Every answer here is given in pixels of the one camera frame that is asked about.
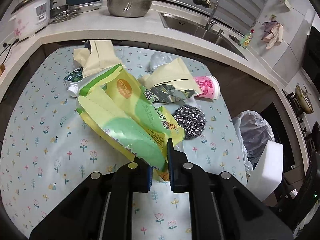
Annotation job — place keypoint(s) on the chrome faucet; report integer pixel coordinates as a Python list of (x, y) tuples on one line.
[(215, 10)]

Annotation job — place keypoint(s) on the black range hood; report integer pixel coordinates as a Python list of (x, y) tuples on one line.
[(312, 52)]

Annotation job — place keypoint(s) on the round steel steamer rack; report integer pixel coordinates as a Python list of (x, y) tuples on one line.
[(65, 15)]

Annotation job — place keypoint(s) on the steel wool scrubber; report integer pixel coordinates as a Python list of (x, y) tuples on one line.
[(190, 121)]

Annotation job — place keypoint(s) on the white sponge block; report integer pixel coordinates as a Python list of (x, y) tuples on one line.
[(266, 170)]

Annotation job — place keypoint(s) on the wok with glass lid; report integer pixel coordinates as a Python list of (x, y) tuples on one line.
[(303, 100)]

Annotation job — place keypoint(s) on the steel colander bowl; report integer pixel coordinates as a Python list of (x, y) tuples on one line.
[(127, 6)]

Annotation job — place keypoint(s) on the steel tray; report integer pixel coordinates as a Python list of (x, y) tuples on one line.
[(87, 6)]

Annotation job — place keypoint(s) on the purple hanging cloth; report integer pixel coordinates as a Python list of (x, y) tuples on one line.
[(268, 26)]

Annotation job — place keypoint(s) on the steel sink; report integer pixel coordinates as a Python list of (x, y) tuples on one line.
[(190, 25)]

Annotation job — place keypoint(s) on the steel pot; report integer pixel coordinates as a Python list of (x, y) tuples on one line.
[(53, 1)]

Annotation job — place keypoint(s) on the pink paper cup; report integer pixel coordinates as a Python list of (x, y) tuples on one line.
[(207, 87)]

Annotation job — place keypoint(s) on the crumpled silver foil wrapper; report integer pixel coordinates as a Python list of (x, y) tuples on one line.
[(165, 93)]

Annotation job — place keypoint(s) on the beige paper bag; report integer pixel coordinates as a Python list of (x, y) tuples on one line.
[(100, 57), (172, 72)]

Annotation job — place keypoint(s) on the wall hook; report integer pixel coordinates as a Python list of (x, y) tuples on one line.
[(273, 18)]

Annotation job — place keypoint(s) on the green dish soap bottle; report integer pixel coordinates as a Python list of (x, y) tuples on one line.
[(247, 40)]

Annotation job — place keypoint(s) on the white rice cooker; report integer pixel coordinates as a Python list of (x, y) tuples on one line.
[(32, 15)]

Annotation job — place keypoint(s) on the trash bin with plastic bag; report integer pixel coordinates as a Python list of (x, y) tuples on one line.
[(255, 135)]

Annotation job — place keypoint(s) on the green white pouch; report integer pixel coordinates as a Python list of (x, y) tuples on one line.
[(75, 76)]

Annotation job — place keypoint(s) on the yellow green plastic package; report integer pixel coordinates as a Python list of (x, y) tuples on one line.
[(120, 120)]

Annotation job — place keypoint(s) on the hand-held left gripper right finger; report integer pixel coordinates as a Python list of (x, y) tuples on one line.
[(170, 175)]

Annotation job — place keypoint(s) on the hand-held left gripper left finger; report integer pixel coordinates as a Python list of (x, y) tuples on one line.
[(150, 180)]

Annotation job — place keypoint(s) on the crumpled clear plastic bottle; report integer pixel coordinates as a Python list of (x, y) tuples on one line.
[(157, 60)]

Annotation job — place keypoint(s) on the floral tablecloth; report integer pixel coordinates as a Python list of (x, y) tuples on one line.
[(50, 130)]

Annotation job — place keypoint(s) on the beige hanging cloth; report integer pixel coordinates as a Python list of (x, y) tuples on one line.
[(276, 35)]

